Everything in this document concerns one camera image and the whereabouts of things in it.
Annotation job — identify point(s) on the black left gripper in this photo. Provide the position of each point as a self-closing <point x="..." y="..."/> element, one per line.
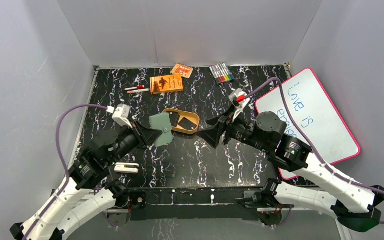
<point x="138" y="132"/>

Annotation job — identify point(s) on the orange book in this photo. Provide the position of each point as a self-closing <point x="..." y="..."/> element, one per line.
<point x="166" y="84"/>

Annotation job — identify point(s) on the coloured marker pack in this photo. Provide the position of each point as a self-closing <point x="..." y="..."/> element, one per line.
<point x="221" y="73"/>

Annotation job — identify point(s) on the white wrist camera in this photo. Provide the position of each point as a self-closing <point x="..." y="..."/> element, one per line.
<point x="239" y="100"/>
<point x="120" y="115"/>

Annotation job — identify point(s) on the small orange card box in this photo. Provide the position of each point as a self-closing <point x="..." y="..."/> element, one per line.
<point x="183" y="70"/>

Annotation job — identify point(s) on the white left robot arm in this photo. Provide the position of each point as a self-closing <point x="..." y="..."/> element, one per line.
<point x="60" y="214"/>

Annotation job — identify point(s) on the pink framed whiteboard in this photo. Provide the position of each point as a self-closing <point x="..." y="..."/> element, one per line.
<point x="315" y="115"/>

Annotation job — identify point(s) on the black credit card stack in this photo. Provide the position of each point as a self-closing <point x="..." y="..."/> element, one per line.
<point x="174" y="118"/>

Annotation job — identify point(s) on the orange oval tray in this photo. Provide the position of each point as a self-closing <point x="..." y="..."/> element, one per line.
<point x="190" y="115"/>

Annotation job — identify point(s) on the mint green card holder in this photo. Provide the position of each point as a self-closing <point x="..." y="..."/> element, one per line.
<point x="162" y="123"/>

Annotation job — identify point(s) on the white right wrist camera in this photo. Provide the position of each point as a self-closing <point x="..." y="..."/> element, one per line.
<point x="239" y="100"/>

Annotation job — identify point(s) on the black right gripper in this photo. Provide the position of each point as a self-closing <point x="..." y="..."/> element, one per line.
<point x="211" y="136"/>

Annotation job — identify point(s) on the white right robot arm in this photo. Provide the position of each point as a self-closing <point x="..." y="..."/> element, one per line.
<point x="354" y="207"/>

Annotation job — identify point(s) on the red capped marker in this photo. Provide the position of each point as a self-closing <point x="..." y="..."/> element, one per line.
<point x="139" y="87"/>

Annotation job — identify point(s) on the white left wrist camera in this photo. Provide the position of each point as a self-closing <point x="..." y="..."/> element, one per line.
<point x="120" y="115"/>

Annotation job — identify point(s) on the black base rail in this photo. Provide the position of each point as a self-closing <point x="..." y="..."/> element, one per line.
<point x="195" y="202"/>

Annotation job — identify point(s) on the white marker pen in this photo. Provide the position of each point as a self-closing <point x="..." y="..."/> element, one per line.
<point x="138" y="91"/>

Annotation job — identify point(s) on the white clip block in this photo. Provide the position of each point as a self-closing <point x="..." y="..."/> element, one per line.
<point x="126" y="168"/>

